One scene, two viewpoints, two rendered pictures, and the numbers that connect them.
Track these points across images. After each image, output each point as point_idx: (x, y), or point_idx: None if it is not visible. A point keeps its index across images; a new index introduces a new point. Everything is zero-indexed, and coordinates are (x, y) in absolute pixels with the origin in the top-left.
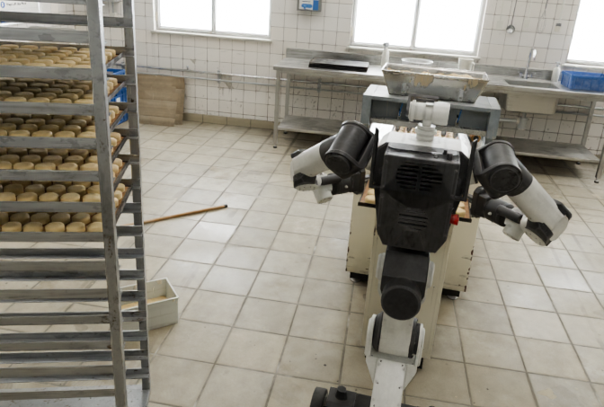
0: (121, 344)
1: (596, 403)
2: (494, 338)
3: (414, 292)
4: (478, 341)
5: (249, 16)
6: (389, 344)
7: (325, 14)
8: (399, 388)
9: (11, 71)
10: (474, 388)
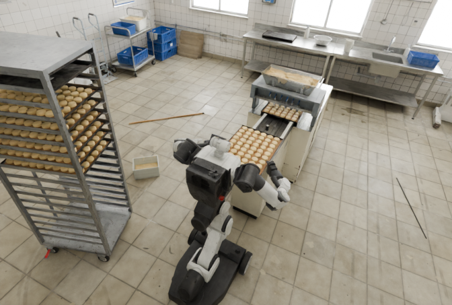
0: (94, 213)
1: (331, 254)
2: (299, 209)
3: (202, 223)
4: (290, 209)
5: (237, 3)
6: (213, 225)
7: (277, 5)
8: (216, 243)
9: (28, 116)
10: (276, 234)
